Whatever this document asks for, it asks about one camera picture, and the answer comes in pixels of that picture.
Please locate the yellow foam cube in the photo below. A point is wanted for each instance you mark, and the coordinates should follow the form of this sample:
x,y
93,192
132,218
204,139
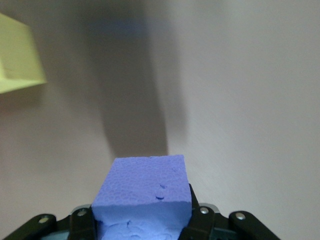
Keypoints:
x,y
17,55

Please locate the purple foam cube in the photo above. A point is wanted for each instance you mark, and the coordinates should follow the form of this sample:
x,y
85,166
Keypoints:
x,y
145,180

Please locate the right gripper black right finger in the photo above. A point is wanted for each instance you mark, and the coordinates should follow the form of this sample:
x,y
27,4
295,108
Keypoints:
x,y
202,222

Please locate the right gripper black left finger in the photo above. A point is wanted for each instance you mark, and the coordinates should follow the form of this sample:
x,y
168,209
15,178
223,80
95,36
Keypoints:
x,y
83,225

